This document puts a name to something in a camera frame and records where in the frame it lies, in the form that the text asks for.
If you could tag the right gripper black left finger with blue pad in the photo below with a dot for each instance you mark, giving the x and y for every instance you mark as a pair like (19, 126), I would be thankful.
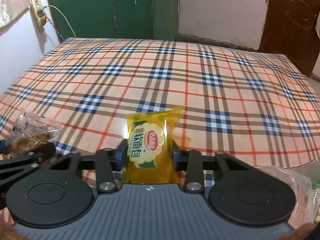
(106, 161)

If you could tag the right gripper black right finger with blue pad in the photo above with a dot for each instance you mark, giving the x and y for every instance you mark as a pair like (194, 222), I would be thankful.
(189, 161)

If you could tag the yellow soft bread packet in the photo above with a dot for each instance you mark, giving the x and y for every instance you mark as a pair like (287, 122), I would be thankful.
(149, 153)

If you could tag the clear bag brown nuts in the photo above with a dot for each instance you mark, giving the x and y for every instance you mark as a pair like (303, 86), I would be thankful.
(30, 131)

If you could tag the plaid plastic tablecloth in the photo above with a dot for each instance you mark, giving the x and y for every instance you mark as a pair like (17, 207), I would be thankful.
(256, 106)

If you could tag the clear bag of biscuits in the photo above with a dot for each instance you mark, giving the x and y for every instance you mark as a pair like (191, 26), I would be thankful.
(301, 185)

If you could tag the small green edged candy packet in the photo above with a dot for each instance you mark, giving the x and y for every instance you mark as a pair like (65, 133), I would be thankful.
(313, 202)

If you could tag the green metal cabinet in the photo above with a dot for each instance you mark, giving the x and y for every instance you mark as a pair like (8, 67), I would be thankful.
(145, 19)

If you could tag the grey cloth on door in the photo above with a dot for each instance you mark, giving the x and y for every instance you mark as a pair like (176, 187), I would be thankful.
(317, 26)

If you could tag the brown wooden door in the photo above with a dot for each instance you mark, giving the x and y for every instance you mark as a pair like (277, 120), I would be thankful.
(290, 30)

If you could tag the beige patterned curtain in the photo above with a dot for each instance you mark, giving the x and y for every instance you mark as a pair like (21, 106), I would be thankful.
(11, 9)

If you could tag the yellow wall power socket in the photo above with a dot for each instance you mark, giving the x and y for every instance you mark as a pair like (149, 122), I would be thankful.
(39, 14)

